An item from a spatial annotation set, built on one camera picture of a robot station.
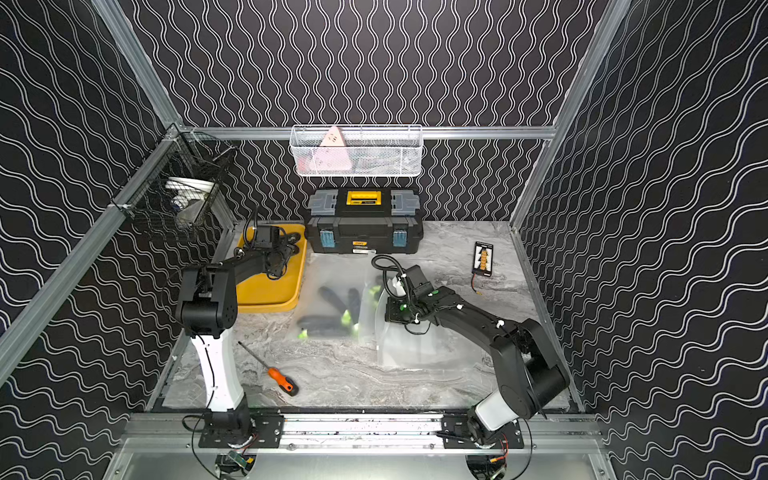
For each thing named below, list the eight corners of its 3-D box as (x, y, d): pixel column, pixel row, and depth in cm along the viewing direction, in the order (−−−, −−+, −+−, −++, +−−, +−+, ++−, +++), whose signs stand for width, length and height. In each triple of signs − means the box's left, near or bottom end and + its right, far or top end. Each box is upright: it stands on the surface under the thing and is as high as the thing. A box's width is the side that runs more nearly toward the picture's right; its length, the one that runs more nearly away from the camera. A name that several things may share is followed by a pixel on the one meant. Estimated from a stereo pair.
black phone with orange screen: (470, 272, 108) (472, 269, 106) (474, 244, 116) (475, 241, 115) (490, 276, 106) (491, 273, 105) (492, 248, 115) (494, 244, 113)
